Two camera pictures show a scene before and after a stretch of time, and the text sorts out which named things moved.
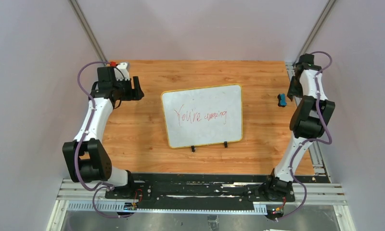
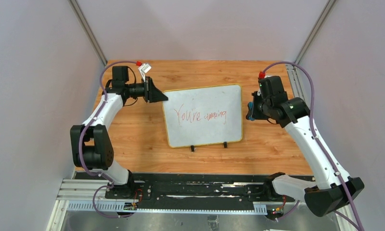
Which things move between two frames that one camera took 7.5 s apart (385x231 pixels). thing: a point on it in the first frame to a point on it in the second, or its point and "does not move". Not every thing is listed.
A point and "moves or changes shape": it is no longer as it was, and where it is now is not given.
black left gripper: x=125 y=88 to x=148 y=90
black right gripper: x=294 y=88 to x=256 y=108
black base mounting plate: x=200 y=188 does not move
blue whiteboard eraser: x=281 y=98 moves or changes shape
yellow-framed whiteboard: x=203 y=116 does not move
